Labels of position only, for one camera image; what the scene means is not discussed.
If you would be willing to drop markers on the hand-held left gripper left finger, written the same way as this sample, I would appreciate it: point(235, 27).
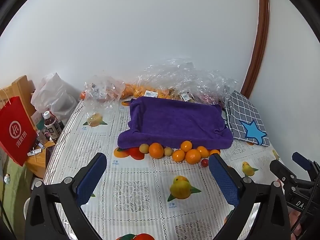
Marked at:
point(91, 180)

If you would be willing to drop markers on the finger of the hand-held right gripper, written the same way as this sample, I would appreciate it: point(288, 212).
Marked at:
point(278, 167)
point(300, 158)

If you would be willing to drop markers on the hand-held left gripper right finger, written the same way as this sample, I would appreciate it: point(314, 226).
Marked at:
point(225, 182)

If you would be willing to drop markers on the red cherry tomato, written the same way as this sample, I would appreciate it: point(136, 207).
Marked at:
point(205, 162)

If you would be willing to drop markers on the oval orange kumquat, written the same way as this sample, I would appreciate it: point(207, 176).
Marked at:
point(202, 151)
point(214, 152)

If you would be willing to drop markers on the large orange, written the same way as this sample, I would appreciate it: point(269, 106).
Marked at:
point(193, 156)
point(156, 150)

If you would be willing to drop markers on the small round orange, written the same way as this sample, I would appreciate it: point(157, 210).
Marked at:
point(186, 146)
point(178, 155)

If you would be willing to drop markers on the tan longan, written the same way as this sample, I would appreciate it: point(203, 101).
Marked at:
point(168, 151)
point(143, 148)

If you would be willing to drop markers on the purple towel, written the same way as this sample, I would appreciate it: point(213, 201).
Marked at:
point(172, 122)

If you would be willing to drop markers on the person's right hand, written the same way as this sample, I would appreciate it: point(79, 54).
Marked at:
point(296, 221)

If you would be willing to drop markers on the black phone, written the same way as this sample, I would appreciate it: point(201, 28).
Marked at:
point(49, 155)

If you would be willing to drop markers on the printed plastic tablecloth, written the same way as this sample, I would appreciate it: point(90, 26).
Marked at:
point(140, 192)

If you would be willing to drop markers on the wooden nightstand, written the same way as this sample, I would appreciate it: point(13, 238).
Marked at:
point(37, 165)

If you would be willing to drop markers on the small white object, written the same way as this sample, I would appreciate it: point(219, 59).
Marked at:
point(35, 151)

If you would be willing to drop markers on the grey checked cloth blue star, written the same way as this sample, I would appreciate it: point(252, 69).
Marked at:
point(243, 115)

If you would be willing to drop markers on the dark tea bottle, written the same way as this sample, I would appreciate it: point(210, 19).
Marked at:
point(52, 127)

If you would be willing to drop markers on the red paper bag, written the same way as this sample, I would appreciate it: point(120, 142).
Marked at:
point(16, 130)

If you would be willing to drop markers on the small clear plastic bag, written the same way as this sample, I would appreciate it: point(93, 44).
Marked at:
point(105, 90)

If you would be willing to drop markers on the white plastic bag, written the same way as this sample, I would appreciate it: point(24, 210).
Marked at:
point(55, 95)

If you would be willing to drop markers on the pile of bagged oranges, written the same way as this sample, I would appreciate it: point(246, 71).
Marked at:
point(131, 90)

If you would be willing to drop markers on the large clear plastic bag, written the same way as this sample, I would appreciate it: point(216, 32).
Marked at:
point(185, 77)

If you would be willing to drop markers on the wooden headboard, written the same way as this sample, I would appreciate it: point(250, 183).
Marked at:
point(21, 85)

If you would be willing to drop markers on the brown wooden door frame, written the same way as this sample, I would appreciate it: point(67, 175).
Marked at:
point(261, 30)

